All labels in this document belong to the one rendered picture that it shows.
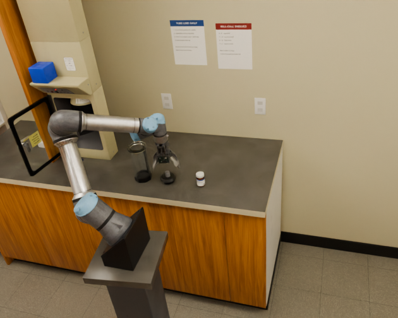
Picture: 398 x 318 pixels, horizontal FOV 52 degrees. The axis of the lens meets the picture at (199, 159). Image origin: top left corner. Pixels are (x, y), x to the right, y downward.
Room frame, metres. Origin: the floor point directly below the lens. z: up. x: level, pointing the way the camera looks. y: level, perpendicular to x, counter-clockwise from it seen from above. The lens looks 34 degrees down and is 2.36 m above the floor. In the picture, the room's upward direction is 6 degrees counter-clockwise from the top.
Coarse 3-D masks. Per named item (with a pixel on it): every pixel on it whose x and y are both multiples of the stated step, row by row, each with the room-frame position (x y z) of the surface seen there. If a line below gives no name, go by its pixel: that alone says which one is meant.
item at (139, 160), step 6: (132, 144) 1.98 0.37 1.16; (138, 144) 1.99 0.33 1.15; (144, 144) 1.96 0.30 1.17; (132, 150) 1.91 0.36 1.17; (138, 150) 1.90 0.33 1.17; (144, 150) 1.92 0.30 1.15; (132, 156) 1.92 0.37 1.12; (138, 156) 1.91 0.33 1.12; (144, 156) 1.92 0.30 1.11; (132, 162) 1.93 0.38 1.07; (138, 162) 1.91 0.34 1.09; (144, 162) 1.92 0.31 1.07; (138, 168) 1.91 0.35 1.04; (144, 168) 1.91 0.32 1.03; (138, 174) 1.91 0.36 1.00; (144, 174) 1.91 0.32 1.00
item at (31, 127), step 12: (36, 108) 2.19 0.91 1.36; (24, 120) 2.10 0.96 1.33; (36, 120) 2.16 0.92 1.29; (48, 120) 2.23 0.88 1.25; (12, 132) 2.01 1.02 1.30; (24, 132) 2.07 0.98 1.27; (36, 132) 2.14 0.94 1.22; (48, 132) 2.21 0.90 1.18; (36, 144) 2.11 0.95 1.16; (48, 144) 2.18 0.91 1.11; (36, 156) 2.09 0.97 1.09; (48, 156) 2.15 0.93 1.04; (36, 168) 2.06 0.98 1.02
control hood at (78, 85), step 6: (60, 78) 2.21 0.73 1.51; (66, 78) 2.20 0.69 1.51; (72, 78) 2.19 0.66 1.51; (78, 78) 2.18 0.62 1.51; (84, 78) 2.17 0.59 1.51; (30, 84) 2.19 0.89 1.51; (36, 84) 2.18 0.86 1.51; (42, 84) 2.16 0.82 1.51; (48, 84) 2.15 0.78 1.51; (54, 84) 2.14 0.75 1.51; (60, 84) 2.13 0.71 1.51; (66, 84) 2.12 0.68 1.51; (72, 84) 2.11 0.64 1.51; (78, 84) 2.10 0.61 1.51; (84, 84) 2.13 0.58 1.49; (42, 90) 2.24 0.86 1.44; (72, 90) 2.14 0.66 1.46; (78, 90) 2.12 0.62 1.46; (84, 90) 2.12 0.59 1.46; (90, 90) 2.17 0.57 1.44
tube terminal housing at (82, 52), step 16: (32, 48) 2.30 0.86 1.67; (48, 48) 2.26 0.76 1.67; (64, 48) 2.22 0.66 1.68; (80, 48) 2.19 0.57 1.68; (64, 64) 2.23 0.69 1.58; (80, 64) 2.20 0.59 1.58; (96, 64) 2.28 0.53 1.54; (96, 80) 2.24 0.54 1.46; (64, 96) 2.25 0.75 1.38; (80, 96) 2.22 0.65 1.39; (96, 96) 2.21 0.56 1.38; (96, 112) 2.19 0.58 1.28; (112, 144) 2.25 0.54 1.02
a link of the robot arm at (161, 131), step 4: (152, 116) 1.87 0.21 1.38; (156, 116) 1.87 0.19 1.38; (160, 116) 1.86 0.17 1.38; (160, 120) 1.84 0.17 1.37; (164, 120) 1.87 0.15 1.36; (160, 124) 1.84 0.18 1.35; (164, 124) 1.86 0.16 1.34; (160, 128) 1.84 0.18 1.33; (164, 128) 1.85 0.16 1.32; (156, 132) 1.83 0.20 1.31; (160, 132) 1.84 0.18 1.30; (164, 132) 1.85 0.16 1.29; (156, 136) 1.84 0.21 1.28; (160, 136) 1.84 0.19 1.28
